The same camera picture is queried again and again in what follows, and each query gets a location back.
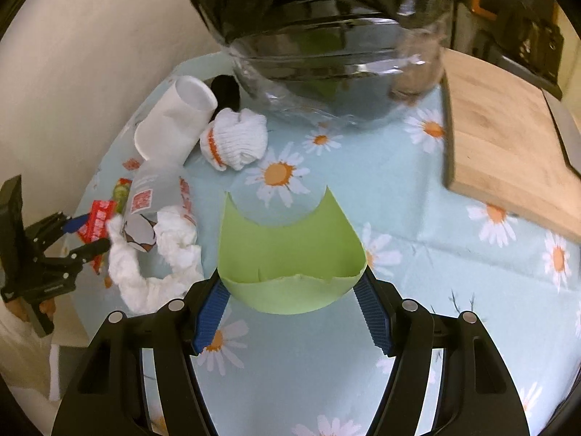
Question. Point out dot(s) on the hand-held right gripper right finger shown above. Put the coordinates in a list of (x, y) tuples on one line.
[(373, 313)]

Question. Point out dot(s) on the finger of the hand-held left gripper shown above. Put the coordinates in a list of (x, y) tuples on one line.
[(88, 250), (75, 222)]

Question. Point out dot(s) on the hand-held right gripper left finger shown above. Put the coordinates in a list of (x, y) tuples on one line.
[(209, 313)]

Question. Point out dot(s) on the red snack packet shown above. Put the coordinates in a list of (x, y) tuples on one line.
[(97, 222)]

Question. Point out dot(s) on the white tissue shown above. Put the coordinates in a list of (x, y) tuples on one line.
[(136, 290)]

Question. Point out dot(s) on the crushed clear bottle red label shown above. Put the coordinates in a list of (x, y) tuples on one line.
[(154, 190)]

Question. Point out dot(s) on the torn green paper cup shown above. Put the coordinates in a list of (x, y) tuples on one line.
[(286, 254)]

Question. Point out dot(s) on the white paper cup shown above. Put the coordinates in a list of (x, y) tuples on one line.
[(172, 122)]

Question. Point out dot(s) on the trash bin with black bag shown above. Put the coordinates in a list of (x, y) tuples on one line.
[(317, 32)]

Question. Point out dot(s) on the small wooden block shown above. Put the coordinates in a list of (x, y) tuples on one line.
[(499, 136)]

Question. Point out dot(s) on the grey kitchen knife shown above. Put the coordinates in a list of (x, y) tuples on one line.
[(569, 131)]

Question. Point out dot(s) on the black appliance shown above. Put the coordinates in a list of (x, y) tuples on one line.
[(522, 41)]

